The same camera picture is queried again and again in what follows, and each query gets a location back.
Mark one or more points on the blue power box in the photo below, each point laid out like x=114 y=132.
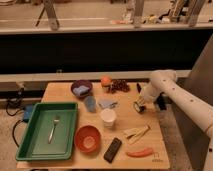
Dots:
x=27 y=113

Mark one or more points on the wooden table board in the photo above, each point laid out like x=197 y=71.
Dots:
x=127 y=118

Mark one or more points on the orange bowl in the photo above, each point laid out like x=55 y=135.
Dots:
x=87 y=139

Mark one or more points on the blue sponge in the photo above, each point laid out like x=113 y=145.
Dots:
x=80 y=90

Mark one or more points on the black remote control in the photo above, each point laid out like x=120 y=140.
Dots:
x=112 y=150

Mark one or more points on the purple bowl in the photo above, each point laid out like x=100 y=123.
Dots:
x=79 y=83

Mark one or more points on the black brush with round head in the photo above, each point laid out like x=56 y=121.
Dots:
x=139 y=104

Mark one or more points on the white paper cup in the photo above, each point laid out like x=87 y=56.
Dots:
x=108 y=116

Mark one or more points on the beige wooden clip tool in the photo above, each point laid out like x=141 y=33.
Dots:
x=134 y=134

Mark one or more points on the bunch of dark grapes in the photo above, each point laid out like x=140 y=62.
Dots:
x=119 y=85

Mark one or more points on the metal spoon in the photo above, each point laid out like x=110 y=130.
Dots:
x=55 y=122

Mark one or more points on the orange fruit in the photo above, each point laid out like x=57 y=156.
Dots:
x=106 y=81

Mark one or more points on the blue plastic cup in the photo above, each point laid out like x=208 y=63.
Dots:
x=90 y=103

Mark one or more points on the green plastic tray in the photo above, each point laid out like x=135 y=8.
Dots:
x=34 y=144

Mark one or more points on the blue cloth piece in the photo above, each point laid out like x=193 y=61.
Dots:
x=107 y=103

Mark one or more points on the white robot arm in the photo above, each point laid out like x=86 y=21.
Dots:
x=200 y=112

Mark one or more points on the orange carrot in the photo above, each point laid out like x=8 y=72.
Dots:
x=144 y=153

